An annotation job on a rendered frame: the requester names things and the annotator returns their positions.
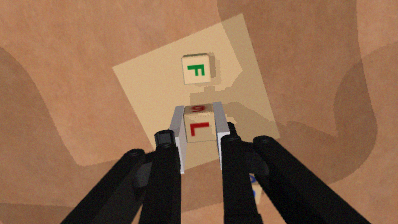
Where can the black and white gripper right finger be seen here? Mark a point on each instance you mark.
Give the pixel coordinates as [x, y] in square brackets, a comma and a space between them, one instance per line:
[298, 194]

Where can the tan square mat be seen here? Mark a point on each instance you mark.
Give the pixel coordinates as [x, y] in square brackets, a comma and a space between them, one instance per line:
[153, 83]

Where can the beige letter block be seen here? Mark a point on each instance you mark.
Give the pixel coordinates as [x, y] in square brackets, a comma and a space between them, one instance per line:
[196, 68]
[256, 188]
[199, 123]

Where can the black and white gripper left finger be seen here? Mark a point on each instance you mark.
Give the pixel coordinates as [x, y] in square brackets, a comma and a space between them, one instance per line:
[155, 178]

